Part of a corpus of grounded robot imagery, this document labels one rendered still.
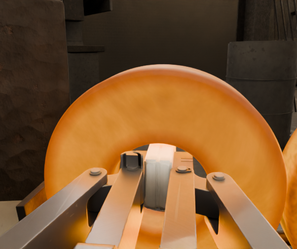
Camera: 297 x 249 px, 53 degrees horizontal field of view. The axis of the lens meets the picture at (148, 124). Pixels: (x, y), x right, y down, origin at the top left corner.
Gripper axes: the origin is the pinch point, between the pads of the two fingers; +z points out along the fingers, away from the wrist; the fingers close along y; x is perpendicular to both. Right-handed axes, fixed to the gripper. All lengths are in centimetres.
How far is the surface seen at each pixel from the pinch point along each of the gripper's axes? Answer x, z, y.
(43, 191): -2.1, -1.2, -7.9
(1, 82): 2.5, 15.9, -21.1
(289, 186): -0.8, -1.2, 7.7
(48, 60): 4.9, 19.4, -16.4
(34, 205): -2.3, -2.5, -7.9
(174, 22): 34, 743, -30
